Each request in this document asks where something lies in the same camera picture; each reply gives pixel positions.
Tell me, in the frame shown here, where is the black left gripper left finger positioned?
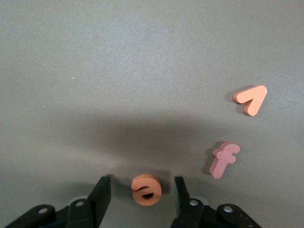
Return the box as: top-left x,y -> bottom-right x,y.
4,175 -> 112,228

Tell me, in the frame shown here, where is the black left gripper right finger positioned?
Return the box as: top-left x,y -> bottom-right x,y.
171,176 -> 262,228

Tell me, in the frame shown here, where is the orange letter e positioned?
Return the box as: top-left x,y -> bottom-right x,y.
131,173 -> 163,207

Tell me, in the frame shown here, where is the pink letter f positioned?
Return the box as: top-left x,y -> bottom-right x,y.
209,141 -> 241,180

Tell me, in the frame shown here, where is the orange letter v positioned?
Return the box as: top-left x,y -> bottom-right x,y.
233,85 -> 268,117

